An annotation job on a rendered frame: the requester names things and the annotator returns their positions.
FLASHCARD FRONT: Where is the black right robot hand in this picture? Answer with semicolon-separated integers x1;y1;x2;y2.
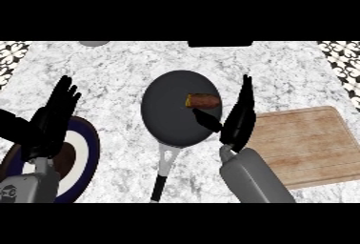
193;73;259;153

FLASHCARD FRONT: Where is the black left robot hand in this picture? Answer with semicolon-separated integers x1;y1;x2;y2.
0;74;83;163

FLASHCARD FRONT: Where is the blue and white plate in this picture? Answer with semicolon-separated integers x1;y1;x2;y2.
0;115;103;204

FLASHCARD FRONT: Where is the dark grey frying pan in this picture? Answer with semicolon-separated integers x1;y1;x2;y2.
139;70;225;204

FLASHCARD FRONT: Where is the grey round object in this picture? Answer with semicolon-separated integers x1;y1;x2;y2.
77;40;111;48

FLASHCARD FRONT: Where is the wooden cutting board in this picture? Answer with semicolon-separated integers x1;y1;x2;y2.
246;105;360;191

